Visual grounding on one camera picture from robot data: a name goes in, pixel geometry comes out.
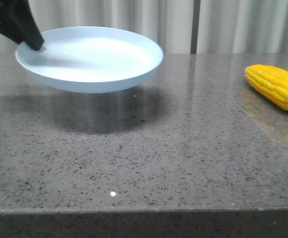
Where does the white pleated curtain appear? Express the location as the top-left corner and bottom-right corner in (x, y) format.
(0, 0), (288, 55)

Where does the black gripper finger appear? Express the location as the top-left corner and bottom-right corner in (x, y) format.
(0, 0), (44, 51)

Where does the light blue round plate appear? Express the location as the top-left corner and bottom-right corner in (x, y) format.
(15, 26), (164, 93)

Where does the yellow corn cob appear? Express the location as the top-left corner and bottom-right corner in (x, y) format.
(245, 64), (288, 111)

